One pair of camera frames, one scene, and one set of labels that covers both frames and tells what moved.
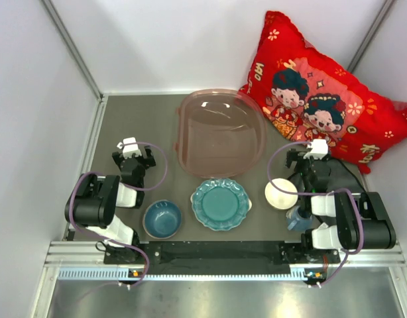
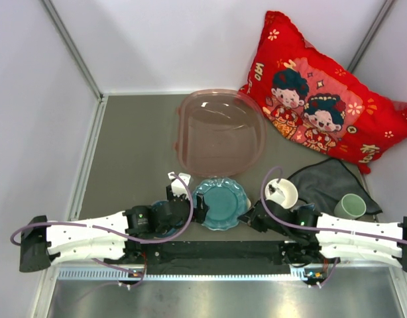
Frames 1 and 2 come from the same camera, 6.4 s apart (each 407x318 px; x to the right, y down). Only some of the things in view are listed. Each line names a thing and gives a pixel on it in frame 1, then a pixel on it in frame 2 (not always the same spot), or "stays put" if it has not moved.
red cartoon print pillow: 315,100 stays put
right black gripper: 292,156 -> 252,219
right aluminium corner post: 375,27 stays put
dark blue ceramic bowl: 162,219 stays put
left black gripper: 149,160 -> 199,212
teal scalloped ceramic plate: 220,204 stays put
